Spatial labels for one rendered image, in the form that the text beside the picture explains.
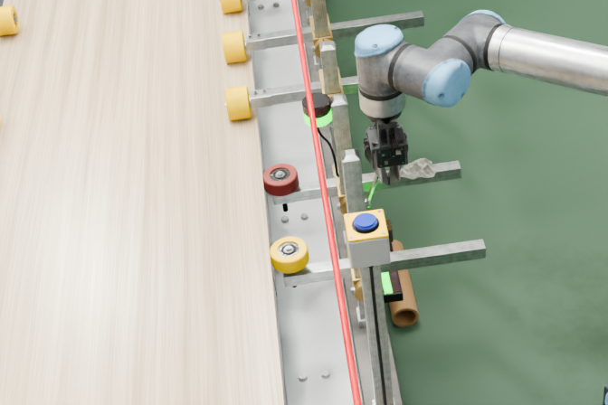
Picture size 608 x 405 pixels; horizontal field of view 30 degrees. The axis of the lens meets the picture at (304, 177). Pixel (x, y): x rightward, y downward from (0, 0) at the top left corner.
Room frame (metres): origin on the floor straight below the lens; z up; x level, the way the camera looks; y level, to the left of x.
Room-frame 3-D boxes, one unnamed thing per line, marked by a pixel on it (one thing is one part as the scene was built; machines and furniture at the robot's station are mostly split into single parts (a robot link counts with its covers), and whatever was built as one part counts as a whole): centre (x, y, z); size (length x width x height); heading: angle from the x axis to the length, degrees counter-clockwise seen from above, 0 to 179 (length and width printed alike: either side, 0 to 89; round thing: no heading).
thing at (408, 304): (2.45, -0.24, 0.04); 0.30 x 0.08 x 0.08; 0
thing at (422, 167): (1.99, -0.26, 0.87); 0.09 x 0.07 x 0.02; 90
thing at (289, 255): (1.74, 0.05, 0.85); 0.08 x 0.08 x 0.11
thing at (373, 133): (1.77, -0.17, 1.15); 0.09 x 0.08 x 0.12; 0
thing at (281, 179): (1.99, 0.05, 0.85); 0.08 x 0.08 x 0.11
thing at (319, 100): (1.95, -0.05, 1.02); 0.06 x 0.06 x 0.22; 0
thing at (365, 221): (1.44, -0.09, 1.22); 0.04 x 0.04 x 0.02
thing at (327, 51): (2.20, -0.10, 0.86); 0.03 x 0.03 x 0.48; 0
